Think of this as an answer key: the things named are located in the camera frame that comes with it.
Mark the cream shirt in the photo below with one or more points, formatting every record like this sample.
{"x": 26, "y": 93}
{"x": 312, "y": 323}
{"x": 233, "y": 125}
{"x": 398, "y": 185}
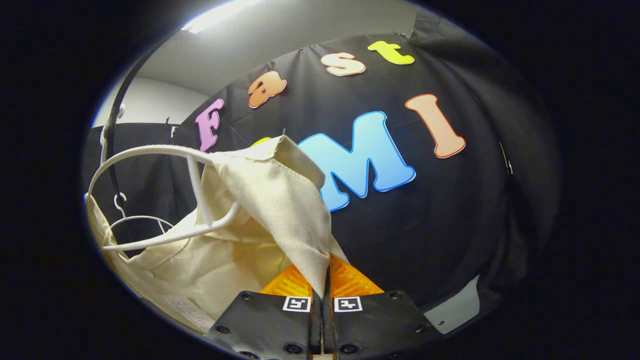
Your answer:
{"x": 280, "y": 200}

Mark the black backdrop cloth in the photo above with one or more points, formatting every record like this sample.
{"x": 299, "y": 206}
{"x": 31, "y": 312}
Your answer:
{"x": 425, "y": 210}

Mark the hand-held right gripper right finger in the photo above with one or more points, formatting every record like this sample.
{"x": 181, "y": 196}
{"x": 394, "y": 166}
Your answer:
{"x": 375, "y": 320}

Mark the black clothes rack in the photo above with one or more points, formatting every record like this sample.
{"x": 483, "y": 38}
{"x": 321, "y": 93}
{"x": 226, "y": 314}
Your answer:
{"x": 111, "y": 120}

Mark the white plastic hanger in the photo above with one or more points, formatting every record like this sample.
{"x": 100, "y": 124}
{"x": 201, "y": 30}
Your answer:
{"x": 150, "y": 148}
{"x": 142, "y": 217}

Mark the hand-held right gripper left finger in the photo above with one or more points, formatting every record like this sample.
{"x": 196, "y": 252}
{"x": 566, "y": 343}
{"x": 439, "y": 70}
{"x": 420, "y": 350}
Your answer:
{"x": 260, "y": 320}

